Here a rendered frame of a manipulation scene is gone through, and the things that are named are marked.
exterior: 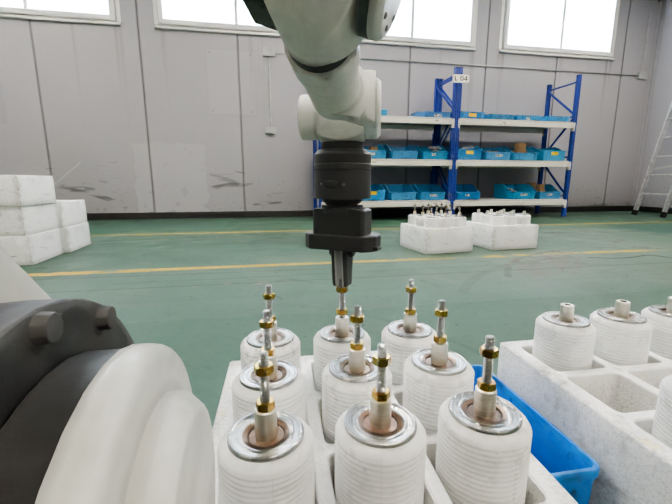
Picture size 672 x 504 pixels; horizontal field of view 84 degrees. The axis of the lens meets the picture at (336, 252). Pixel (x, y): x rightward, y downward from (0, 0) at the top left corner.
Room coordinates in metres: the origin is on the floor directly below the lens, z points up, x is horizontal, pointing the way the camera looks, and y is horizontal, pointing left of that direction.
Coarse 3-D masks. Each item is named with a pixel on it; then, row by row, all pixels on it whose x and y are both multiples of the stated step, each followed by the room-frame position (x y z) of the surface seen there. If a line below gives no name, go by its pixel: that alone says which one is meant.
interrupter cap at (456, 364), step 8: (416, 352) 0.51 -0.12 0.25; (424, 352) 0.51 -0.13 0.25; (448, 352) 0.51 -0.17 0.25; (416, 360) 0.48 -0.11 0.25; (424, 360) 0.49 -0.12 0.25; (448, 360) 0.49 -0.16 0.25; (456, 360) 0.48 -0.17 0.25; (464, 360) 0.48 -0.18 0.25; (424, 368) 0.46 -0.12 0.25; (432, 368) 0.46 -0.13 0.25; (440, 368) 0.46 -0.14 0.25; (448, 368) 0.46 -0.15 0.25; (456, 368) 0.46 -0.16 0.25; (464, 368) 0.46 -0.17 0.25
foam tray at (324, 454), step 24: (240, 360) 0.63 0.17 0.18; (312, 360) 0.63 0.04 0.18; (312, 384) 0.55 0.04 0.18; (312, 408) 0.48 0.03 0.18; (216, 432) 0.43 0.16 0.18; (216, 456) 0.39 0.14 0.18; (432, 456) 0.41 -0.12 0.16; (216, 480) 0.35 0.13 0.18; (432, 480) 0.35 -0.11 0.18; (528, 480) 0.36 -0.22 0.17; (552, 480) 0.35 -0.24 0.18
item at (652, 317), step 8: (648, 312) 0.69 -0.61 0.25; (656, 320) 0.67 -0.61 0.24; (664, 320) 0.66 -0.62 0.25; (656, 328) 0.67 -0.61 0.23; (664, 328) 0.66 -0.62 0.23; (656, 336) 0.67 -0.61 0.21; (664, 336) 0.66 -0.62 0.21; (656, 344) 0.66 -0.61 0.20; (664, 344) 0.65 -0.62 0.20; (656, 352) 0.66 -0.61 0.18; (664, 352) 0.65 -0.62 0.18
